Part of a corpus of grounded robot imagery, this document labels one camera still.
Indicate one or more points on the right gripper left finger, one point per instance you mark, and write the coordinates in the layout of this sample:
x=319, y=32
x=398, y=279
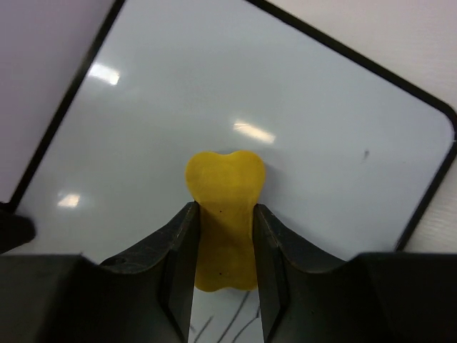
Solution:
x=143, y=294

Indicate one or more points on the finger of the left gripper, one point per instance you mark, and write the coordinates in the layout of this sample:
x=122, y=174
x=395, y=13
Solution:
x=15, y=230

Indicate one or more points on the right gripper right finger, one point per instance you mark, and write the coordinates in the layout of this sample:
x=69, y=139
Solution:
x=309, y=295

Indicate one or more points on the black framed small whiteboard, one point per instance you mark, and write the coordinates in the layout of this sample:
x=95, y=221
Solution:
x=353, y=153

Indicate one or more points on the yellow bone shaped eraser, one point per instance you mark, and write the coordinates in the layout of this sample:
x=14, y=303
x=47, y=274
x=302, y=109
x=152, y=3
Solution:
x=227, y=188

